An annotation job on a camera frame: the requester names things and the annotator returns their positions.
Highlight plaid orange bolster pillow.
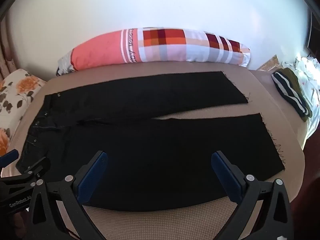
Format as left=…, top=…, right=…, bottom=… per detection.
left=56, top=27, right=251, bottom=77

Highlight dark striped garment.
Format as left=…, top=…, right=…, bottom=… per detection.
left=272, top=67, right=313, bottom=122

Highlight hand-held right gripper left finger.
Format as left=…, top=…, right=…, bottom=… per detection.
left=26, top=151, right=108, bottom=240

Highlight floral white pillow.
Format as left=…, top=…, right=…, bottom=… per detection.
left=0, top=69, right=47, bottom=157

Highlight brown curtain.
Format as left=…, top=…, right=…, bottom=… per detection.
left=0, top=20, right=19, bottom=82

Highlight white patterned cloth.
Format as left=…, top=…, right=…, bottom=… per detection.
left=285, top=56, right=320, bottom=140

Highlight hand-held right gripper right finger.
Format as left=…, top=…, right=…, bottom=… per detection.
left=211, top=151, right=294, bottom=240

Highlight black pants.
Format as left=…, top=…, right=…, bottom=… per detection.
left=15, top=71, right=285, bottom=212

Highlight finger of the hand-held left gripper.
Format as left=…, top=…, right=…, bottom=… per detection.
left=17, top=157, right=51, bottom=180
left=0, top=149, right=20, bottom=167

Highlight dark object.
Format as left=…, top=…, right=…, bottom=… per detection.
left=306, top=12, right=320, bottom=55

